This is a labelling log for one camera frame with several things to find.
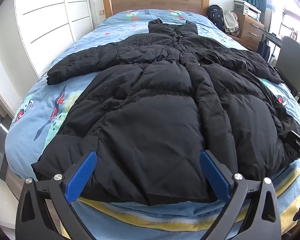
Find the bed with blue duvet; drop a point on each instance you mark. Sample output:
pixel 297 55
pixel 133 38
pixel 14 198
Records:
pixel 40 110

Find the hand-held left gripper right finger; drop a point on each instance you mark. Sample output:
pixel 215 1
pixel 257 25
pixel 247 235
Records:
pixel 215 180

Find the white wardrobe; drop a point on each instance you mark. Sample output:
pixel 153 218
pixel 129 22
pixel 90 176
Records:
pixel 50 22

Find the wooden nightstand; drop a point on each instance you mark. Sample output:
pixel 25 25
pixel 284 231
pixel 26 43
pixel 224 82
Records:
pixel 251 31

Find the white printer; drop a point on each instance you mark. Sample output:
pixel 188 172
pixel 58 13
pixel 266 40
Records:
pixel 247 8

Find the dark hanging bag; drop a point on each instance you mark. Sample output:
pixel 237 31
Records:
pixel 264 50

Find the window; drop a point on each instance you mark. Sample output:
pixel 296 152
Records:
pixel 292 10

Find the black backpack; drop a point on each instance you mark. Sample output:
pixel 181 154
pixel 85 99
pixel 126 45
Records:
pixel 215 16

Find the dark office chair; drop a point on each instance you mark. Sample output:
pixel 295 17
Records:
pixel 293 60

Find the black puffer coat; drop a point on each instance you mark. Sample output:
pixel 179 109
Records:
pixel 160 110

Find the glass desk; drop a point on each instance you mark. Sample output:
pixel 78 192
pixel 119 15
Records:
pixel 272 36

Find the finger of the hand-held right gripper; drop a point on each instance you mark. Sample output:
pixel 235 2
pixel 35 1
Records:
pixel 298 142

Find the beige garment on nightstand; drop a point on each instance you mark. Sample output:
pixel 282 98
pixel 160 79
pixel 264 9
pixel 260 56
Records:
pixel 231 22

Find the wooden headboard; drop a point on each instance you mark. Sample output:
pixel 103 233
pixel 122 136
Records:
pixel 155 1

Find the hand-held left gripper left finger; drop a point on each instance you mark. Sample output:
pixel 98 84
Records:
pixel 82 177

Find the yellow blue striped mattress cover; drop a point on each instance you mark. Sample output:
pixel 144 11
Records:
pixel 145 217

